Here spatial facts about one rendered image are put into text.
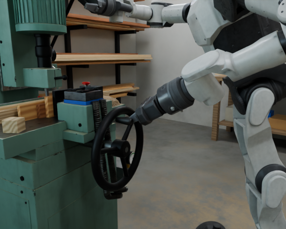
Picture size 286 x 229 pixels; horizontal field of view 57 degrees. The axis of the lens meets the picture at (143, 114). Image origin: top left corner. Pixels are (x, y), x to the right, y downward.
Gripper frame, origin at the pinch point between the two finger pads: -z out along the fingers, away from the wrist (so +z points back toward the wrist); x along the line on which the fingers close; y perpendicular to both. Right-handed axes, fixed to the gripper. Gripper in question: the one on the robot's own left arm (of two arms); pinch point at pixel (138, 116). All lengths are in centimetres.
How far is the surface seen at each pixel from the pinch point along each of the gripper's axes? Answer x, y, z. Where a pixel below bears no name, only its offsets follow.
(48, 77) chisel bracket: 5.1, 27.2, -26.4
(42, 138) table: -13.8, 10.4, -25.3
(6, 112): -11.4, 24.1, -35.2
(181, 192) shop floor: 100, -95, -74
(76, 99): -1.0, 14.7, -15.9
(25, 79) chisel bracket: 5.9, 32.2, -37.7
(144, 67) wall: 369, 0, -176
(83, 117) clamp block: -3.8, 8.7, -15.4
